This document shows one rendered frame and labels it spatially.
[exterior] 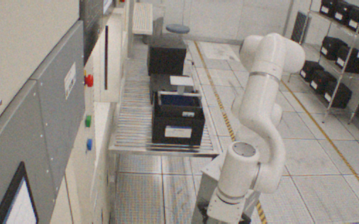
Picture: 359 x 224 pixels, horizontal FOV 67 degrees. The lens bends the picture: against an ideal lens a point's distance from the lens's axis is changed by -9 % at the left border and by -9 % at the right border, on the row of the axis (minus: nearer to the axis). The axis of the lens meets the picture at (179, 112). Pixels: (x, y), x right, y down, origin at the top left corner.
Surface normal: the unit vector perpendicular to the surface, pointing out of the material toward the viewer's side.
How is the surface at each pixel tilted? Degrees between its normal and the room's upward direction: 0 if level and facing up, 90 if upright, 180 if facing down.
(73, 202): 90
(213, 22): 90
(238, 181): 90
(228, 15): 90
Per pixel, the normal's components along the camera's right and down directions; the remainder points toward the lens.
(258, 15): 0.08, 0.52
